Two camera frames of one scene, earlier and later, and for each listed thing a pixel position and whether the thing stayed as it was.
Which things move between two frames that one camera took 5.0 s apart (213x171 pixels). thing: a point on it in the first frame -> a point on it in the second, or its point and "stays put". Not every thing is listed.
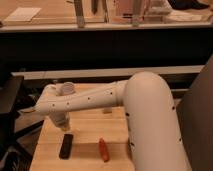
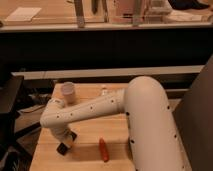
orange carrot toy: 103,149 stays put
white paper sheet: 23,14 stays put
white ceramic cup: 68,88 stays put
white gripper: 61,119 -> 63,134
